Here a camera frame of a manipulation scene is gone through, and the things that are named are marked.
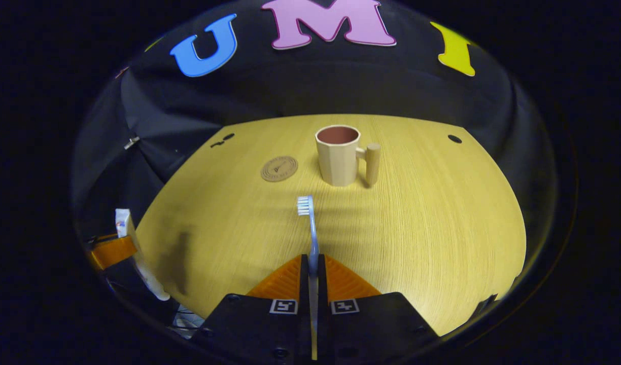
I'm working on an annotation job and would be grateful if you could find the round cork coaster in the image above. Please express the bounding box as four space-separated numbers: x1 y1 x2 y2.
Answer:
260 155 299 183

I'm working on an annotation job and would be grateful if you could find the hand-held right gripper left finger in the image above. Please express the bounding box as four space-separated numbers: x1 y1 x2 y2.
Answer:
190 253 312 365

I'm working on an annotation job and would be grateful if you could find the black desk edge bracket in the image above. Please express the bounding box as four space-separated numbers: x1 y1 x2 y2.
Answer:
473 294 499 317

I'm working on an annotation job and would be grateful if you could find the beige cup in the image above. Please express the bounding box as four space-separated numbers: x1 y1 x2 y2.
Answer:
315 125 382 187

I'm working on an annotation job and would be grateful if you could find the blue toothbrush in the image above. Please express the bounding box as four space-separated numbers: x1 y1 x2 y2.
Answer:
296 196 321 360

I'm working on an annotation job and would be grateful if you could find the black backdrop cloth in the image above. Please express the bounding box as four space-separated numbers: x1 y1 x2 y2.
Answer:
71 0 560 244

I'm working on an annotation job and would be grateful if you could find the white toothpaste tube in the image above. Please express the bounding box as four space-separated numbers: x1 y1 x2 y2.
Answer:
115 208 171 302

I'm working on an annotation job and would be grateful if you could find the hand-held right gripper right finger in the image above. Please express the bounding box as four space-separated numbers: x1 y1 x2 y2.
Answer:
318 253 440 365

